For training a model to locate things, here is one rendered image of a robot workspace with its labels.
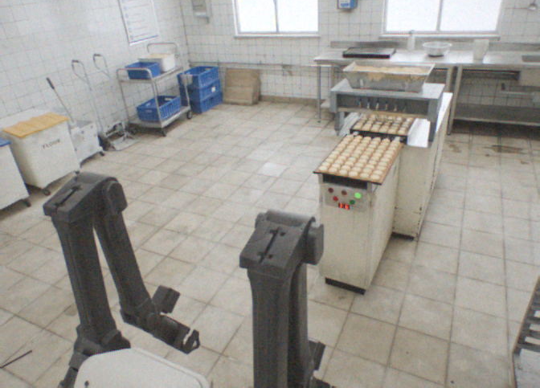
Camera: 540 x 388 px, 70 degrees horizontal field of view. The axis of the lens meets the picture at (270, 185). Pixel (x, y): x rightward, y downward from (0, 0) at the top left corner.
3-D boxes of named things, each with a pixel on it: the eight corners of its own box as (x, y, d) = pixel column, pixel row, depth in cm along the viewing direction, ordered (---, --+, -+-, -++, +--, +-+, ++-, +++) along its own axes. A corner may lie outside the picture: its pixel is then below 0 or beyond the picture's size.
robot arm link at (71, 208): (27, 189, 73) (63, 198, 69) (87, 166, 84) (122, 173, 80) (76, 365, 90) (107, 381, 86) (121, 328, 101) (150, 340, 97)
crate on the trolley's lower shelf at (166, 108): (160, 108, 599) (157, 95, 589) (182, 108, 587) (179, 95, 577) (138, 120, 553) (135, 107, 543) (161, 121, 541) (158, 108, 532)
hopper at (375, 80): (353, 79, 294) (354, 60, 287) (431, 84, 270) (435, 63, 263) (341, 90, 273) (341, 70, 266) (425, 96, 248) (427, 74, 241)
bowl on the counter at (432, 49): (419, 58, 470) (421, 46, 463) (423, 52, 495) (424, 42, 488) (448, 58, 456) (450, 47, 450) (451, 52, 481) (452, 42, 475)
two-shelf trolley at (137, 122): (162, 116, 623) (146, 42, 568) (194, 117, 605) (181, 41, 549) (130, 136, 555) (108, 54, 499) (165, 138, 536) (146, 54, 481)
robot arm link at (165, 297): (119, 315, 99) (145, 325, 95) (141, 273, 104) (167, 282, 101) (144, 327, 109) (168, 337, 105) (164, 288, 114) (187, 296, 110)
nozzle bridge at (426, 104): (343, 120, 316) (344, 78, 300) (438, 130, 284) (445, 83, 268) (329, 134, 292) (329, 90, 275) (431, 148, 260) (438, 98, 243)
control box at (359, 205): (326, 202, 236) (326, 181, 229) (365, 210, 226) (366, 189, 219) (324, 205, 234) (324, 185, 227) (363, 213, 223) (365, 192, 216)
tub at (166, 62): (152, 67, 576) (149, 52, 566) (178, 67, 563) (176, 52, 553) (138, 72, 546) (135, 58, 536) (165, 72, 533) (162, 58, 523)
